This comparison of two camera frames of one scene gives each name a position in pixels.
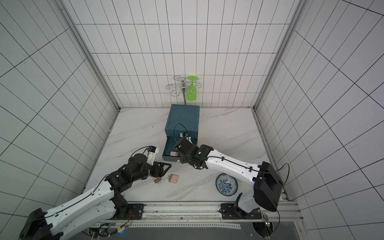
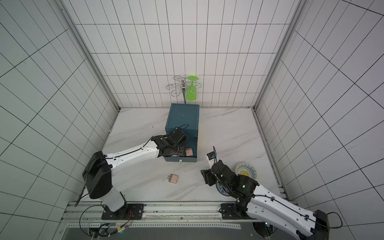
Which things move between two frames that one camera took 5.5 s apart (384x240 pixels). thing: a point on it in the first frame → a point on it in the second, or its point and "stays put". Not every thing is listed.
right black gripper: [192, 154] → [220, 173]
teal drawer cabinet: [183, 118] stays put
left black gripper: [161, 173] → [182, 150]
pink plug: [173, 178] stays put
